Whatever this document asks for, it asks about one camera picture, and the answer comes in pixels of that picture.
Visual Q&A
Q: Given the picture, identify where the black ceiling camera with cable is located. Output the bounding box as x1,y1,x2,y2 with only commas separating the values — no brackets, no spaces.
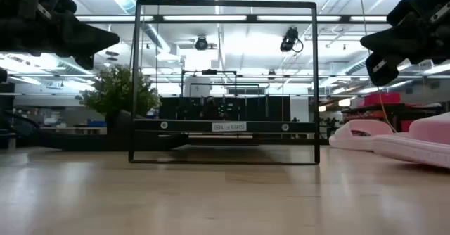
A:
279,26,304,53

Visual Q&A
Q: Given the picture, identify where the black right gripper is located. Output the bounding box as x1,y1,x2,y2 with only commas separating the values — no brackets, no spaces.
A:
360,0,450,87

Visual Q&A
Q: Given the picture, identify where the black metal frame shelf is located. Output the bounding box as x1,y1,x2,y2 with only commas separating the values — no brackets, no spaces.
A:
128,0,321,165

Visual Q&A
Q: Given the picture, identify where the person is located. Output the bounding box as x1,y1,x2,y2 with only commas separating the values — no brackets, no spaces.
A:
199,95,223,120

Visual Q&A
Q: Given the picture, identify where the black office partition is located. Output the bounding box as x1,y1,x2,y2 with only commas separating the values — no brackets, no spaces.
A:
160,96,292,122

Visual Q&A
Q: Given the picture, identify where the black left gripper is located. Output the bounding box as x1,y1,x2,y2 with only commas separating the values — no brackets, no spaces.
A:
0,0,120,70

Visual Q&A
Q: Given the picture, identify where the green potted plant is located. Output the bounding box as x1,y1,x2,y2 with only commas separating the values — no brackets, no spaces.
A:
75,64,162,134

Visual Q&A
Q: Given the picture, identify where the pink foam slide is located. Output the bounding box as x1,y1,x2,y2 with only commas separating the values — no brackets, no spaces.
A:
371,111,450,170
328,118,395,152

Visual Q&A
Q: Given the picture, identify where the black aluminium rail frame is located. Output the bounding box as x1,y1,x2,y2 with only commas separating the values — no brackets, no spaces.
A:
188,137,331,147

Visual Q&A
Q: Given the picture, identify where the black ceiling light rail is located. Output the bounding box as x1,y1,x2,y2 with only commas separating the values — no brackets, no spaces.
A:
75,14,387,25

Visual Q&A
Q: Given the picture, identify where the thin yellow cable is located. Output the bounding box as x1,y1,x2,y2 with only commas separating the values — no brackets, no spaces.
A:
377,85,398,134

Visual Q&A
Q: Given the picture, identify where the black ceiling spotlight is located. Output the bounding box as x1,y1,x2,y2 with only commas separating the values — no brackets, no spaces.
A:
194,35,210,51

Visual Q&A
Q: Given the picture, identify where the red storage bin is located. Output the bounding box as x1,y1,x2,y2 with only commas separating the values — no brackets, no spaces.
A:
361,91,401,106

